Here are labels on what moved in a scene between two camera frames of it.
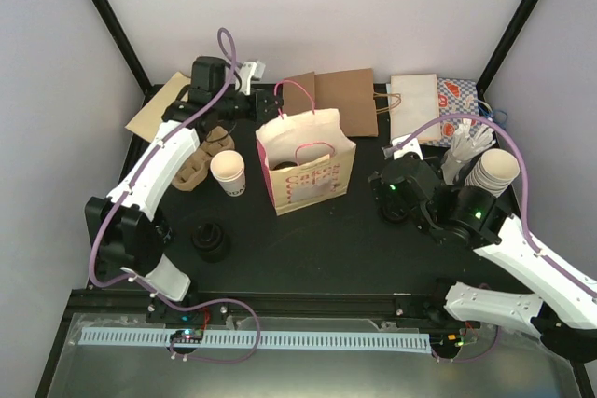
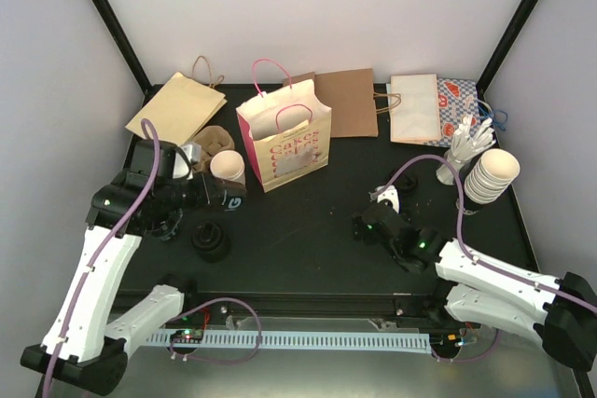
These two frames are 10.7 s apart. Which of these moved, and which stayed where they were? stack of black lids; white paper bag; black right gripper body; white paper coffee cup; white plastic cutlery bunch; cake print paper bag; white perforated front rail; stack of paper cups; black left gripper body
Moved: cake print paper bag; black right gripper body; black left gripper body
Stayed: white paper bag; stack of paper cups; white paper coffee cup; stack of black lids; white plastic cutlery bunch; white perforated front rail
